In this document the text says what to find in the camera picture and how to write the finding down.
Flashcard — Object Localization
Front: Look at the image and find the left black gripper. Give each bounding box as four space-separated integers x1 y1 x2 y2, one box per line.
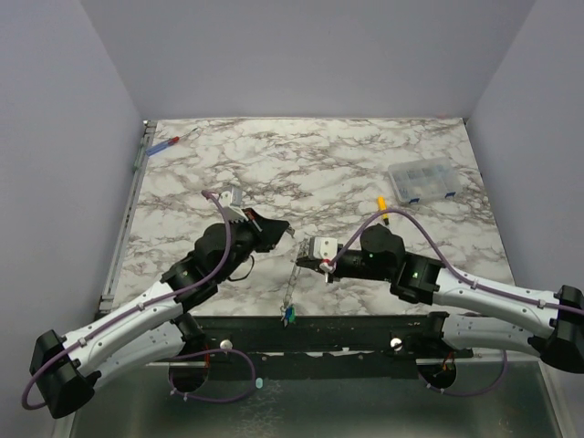
216 208 289 283

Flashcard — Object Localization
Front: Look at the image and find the large grey metal keyring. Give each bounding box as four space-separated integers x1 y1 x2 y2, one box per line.
280 239 309 328

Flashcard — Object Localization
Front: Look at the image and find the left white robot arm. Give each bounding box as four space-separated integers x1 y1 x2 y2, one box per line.
29 208 290 419

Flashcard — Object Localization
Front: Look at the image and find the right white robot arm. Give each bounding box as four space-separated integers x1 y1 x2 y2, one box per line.
296 224 583 374

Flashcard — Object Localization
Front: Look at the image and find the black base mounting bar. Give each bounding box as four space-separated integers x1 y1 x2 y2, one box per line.
150 314 475 380

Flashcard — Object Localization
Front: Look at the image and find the clear plastic screw box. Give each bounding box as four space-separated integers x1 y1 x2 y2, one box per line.
388 157 461 204

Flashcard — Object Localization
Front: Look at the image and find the blue red screwdriver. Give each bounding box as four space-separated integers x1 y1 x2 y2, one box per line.
145 135 189 157

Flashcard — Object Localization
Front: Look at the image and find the yellow handled screwdriver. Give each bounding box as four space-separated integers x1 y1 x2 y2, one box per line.
377 196 390 227

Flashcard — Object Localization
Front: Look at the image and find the left aluminium rail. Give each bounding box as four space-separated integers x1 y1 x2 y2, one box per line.
97 120 158 316

